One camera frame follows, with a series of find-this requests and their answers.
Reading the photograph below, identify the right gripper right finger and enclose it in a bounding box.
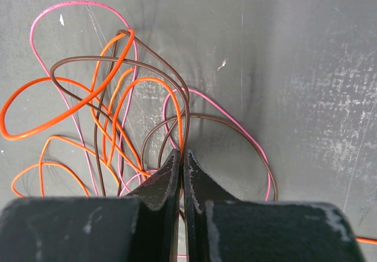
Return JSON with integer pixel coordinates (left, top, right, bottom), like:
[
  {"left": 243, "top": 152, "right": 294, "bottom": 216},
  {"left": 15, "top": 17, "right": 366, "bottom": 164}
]
[{"left": 183, "top": 151, "right": 365, "bottom": 261}]

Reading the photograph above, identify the pink cable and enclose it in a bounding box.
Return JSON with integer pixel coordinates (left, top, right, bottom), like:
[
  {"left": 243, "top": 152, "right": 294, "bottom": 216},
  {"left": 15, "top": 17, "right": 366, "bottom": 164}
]
[{"left": 29, "top": 0, "right": 272, "bottom": 258}]

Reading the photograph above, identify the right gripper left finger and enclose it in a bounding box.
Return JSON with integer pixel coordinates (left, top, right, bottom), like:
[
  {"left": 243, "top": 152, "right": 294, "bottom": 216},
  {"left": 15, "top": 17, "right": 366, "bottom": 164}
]
[{"left": 1, "top": 150, "right": 180, "bottom": 261}]

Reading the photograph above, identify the brown cable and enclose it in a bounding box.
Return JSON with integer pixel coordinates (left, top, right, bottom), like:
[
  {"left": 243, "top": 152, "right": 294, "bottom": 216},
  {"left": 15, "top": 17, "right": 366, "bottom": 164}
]
[{"left": 49, "top": 29, "right": 279, "bottom": 203}]

